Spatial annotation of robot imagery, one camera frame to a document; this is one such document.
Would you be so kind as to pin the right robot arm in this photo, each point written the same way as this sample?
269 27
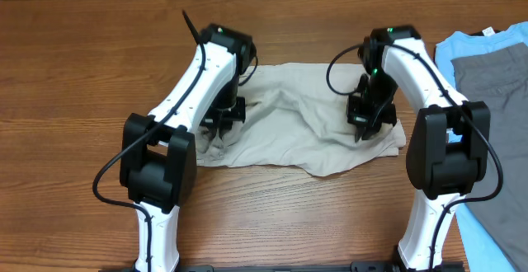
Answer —
447 153

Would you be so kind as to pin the grey shorts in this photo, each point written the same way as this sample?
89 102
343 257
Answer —
499 79

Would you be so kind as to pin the beige shorts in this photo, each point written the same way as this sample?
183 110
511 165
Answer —
294 119

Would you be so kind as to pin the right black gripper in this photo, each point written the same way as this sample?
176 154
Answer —
358 116

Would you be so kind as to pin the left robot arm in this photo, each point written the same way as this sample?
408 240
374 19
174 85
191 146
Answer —
159 164

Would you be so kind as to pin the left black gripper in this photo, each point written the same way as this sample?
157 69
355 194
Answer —
238 114

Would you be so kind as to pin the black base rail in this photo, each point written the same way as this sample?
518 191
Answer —
280 268

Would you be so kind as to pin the light blue t-shirt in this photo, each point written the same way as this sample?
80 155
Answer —
460 45

